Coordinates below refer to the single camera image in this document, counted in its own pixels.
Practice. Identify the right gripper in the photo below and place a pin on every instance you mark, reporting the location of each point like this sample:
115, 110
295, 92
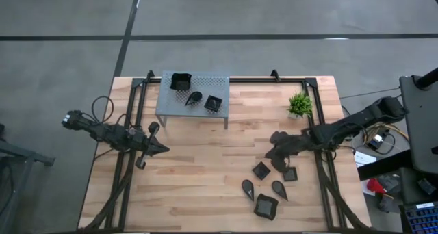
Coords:
294, 143

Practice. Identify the grey metal stand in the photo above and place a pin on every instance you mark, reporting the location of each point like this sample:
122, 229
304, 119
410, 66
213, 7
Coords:
20, 153

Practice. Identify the dark grey side table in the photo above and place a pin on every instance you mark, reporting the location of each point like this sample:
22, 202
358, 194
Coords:
422, 131

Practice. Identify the blue bin rack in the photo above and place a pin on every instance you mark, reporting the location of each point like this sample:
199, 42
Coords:
424, 222

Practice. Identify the silver power adapter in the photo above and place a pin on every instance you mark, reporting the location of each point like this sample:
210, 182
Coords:
376, 141

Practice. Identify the black square mini plate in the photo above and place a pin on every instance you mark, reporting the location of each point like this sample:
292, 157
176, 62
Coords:
261, 170
291, 175
213, 103

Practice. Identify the black pole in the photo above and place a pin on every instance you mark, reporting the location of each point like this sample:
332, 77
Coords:
427, 79

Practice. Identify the white paper sheet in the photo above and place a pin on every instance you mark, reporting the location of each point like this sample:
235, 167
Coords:
362, 158

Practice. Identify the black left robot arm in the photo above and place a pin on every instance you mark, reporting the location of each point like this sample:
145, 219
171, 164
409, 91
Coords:
102, 133

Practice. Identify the green plant in white pot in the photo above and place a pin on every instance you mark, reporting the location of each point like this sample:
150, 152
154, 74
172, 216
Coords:
300, 104

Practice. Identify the black aluminium table frame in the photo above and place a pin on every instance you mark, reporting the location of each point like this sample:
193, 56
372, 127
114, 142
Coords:
260, 80

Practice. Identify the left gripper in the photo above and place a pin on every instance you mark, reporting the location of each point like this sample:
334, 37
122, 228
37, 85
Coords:
152, 131

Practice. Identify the red cloth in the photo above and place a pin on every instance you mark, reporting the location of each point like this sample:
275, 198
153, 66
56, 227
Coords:
374, 186

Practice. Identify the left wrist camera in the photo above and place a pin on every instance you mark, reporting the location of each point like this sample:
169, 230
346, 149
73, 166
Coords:
138, 136

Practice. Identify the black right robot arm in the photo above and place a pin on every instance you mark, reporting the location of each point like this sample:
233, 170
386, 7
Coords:
362, 119

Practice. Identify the grey perforated metal shelf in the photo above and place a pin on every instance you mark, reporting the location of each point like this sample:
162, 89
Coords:
205, 87

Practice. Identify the black teardrop mini plate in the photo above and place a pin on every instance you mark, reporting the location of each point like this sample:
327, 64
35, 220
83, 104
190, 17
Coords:
247, 189
279, 190
195, 97

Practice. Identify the black wavy square bowl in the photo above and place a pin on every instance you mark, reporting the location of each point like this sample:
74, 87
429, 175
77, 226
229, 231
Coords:
180, 82
265, 206

